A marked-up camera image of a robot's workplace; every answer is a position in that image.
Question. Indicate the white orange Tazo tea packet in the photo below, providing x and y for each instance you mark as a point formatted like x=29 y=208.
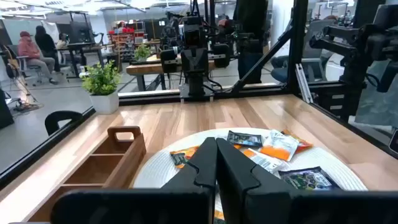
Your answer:
x=264 y=161
x=280 y=143

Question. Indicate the orange mango tea packet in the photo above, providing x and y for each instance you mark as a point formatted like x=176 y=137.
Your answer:
x=183 y=155
x=219 y=214
x=304 y=144

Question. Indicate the wooden compartment tray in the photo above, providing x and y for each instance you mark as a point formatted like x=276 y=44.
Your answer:
x=127 y=165

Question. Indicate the small table-level camera box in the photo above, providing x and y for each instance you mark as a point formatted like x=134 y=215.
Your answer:
x=394 y=141

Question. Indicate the green plant in white pot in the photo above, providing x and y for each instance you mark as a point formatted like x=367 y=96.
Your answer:
x=104 y=104

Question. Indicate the grey office chair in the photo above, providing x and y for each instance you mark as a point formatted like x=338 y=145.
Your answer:
x=311 y=67

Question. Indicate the black blackcurrant tea packet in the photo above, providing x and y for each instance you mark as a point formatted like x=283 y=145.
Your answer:
x=244 y=139
x=308 y=180

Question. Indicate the wooden workbench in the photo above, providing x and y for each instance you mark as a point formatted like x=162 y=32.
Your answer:
x=146 y=69

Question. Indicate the shelf with red bins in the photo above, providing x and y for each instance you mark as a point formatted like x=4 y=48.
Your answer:
x=124 y=40

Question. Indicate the silver aluminium bracket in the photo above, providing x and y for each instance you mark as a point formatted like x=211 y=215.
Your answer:
x=303 y=82

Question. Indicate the person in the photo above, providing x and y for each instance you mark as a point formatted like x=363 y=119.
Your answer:
x=250 y=31
x=28 y=49
x=63 y=40
x=224 y=26
x=46 y=43

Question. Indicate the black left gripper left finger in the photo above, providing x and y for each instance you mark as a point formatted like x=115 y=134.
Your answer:
x=140 y=208

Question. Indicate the small green potted plant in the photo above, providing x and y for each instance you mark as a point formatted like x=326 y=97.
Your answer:
x=142 y=51

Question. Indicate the black arched bracket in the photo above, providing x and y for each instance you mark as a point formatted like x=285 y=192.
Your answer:
x=51 y=121

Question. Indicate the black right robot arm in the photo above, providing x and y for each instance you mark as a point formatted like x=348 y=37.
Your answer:
x=196 y=85

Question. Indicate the white round woven placemat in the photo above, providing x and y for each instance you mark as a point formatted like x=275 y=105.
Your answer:
x=155 y=174

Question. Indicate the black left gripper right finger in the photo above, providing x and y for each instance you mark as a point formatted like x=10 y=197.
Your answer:
x=295 y=208

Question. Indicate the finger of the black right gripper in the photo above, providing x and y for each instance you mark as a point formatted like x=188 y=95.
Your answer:
x=189 y=62
x=201 y=62

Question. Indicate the black office desk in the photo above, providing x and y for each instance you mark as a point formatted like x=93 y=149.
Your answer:
x=81 y=46

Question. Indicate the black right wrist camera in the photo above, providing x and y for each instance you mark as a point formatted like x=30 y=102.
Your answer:
x=192 y=32

